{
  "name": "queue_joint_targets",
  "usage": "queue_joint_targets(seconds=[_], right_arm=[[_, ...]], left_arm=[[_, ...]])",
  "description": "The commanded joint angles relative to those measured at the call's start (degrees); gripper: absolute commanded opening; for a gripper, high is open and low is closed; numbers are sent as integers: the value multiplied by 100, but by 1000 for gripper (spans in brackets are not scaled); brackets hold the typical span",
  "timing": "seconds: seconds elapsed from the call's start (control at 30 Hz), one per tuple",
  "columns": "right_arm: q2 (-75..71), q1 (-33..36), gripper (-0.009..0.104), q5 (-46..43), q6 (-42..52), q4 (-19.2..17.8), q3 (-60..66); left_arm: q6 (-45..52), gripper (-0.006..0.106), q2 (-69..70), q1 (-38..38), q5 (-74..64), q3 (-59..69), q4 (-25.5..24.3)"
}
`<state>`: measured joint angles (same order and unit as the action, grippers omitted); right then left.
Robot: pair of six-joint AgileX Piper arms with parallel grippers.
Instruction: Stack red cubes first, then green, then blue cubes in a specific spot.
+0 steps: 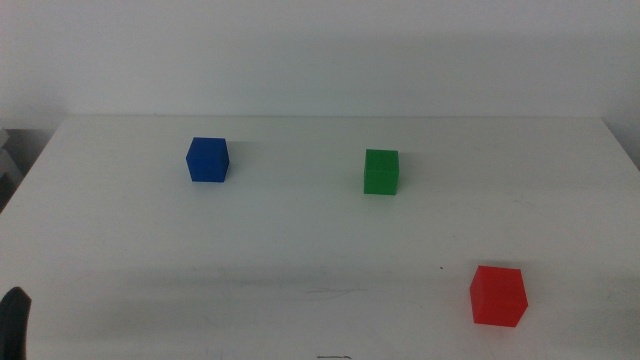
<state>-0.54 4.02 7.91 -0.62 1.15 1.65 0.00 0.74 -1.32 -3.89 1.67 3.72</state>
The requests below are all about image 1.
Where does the blue cube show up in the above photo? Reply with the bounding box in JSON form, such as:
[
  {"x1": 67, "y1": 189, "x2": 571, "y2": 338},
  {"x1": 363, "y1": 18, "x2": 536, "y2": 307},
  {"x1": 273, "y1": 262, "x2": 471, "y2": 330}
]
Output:
[{"x1": 185, "y1": 136, "x2": 231, "y2": 184}]

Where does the green cube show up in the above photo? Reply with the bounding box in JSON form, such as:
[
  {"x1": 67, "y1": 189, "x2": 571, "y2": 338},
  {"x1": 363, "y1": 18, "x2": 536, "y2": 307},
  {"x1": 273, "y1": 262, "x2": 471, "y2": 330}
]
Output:
[{"x1": 363, "y1": 148, "x2": 400, "y2": 196}]

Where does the red cube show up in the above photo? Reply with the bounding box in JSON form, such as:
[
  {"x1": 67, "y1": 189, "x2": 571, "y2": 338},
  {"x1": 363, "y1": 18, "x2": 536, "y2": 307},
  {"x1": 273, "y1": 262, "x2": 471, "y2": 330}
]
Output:
[{"x1": 469, "y1": 264, "x2": 529, "y2": 329}]

